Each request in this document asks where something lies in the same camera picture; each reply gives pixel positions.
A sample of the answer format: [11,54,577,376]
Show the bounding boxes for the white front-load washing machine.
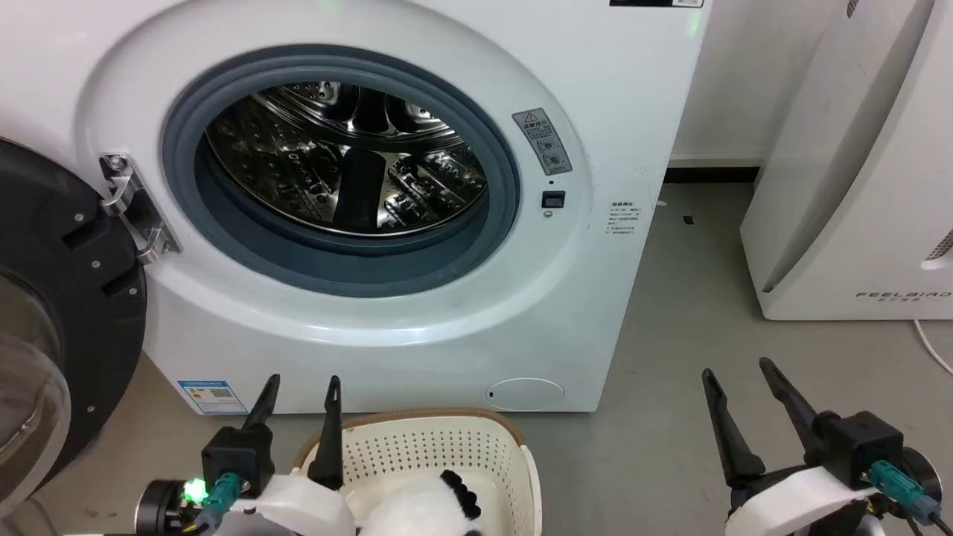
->
[0,0,713,415]

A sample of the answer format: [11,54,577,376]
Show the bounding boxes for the blue energy label sticker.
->
[177,380,249,416]

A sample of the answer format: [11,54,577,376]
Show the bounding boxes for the stainless steel washing machine drum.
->
[205,80,490,239]

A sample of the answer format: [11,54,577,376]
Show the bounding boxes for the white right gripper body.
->
[726,463,884,536]

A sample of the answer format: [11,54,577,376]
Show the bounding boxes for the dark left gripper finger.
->
[243,374,281,430]
[307,375,345,491]

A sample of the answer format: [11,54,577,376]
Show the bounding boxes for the grey warning sticker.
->
[511,107,575,178]

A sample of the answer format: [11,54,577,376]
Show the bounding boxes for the black washing machine door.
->
[0,138,149,520]

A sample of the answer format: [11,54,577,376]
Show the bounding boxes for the grey rubber door gasket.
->
[161,45,522,299]

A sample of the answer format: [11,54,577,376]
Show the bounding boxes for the oval white filter cover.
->
[485,377,566,412]

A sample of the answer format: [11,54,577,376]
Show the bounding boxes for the silver metal door hinge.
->
[99,153,182,266]

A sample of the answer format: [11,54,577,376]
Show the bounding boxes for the teal left camera cable connector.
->
[195,473,243,516]

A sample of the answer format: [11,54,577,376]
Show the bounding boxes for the white black plush toy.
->
[356,468,485,536]

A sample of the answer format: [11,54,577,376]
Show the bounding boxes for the teal camera cable connector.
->
[195,473,243,516]
[868,459,943,526]

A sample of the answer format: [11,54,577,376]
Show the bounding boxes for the white power cable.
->
[913,319,953,376]

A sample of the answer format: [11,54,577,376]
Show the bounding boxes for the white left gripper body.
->
[222,474,360,536]

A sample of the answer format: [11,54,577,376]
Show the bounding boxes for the white air purifier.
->
[739,0,953,322]

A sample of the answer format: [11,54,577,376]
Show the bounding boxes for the cream perforated laundry basket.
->
[292,407,543,536]

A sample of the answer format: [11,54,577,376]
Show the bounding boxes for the teal right camera cable connector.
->
[868,459,943,526]

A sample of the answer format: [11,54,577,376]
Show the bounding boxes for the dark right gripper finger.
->
[701,368,767,489]
[758,357,821,464]

